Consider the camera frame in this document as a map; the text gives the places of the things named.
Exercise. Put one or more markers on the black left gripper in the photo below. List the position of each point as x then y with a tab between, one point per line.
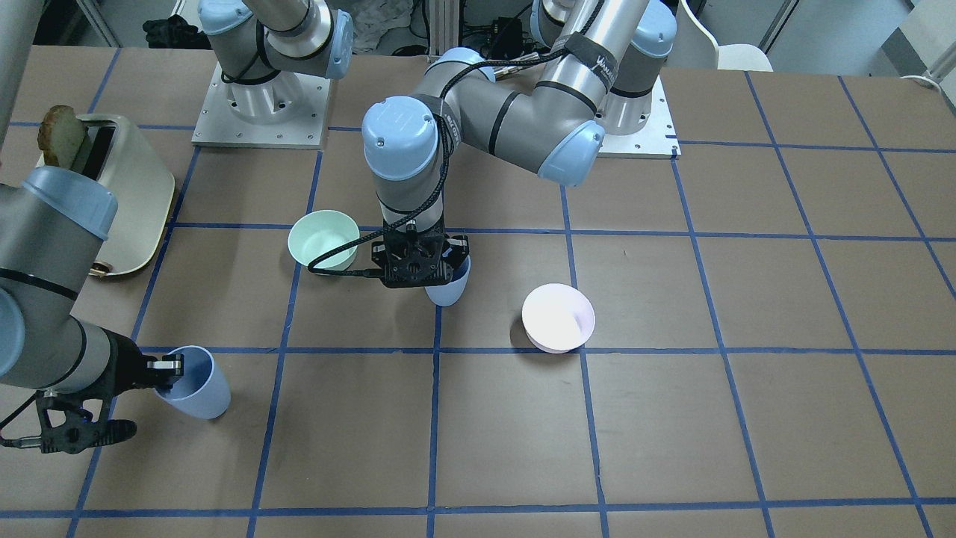
459	248

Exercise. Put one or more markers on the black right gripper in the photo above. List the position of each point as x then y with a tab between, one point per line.
128	367

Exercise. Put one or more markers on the blue cup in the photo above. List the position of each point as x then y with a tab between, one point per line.
447	295
203	390

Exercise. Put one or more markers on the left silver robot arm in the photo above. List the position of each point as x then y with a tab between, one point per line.
595	95

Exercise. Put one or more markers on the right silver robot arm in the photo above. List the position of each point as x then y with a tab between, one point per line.
55	223

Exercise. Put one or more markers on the mint green bowl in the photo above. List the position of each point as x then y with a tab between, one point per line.
320	232

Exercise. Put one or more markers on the pink bowl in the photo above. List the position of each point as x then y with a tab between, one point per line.
557	318

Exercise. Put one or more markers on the cream white toaster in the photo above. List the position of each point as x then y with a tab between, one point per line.
122	161

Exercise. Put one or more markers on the slice of toast bread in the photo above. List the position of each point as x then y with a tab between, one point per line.
63	138

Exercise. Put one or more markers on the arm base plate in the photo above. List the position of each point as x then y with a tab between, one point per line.
285	113
640	127

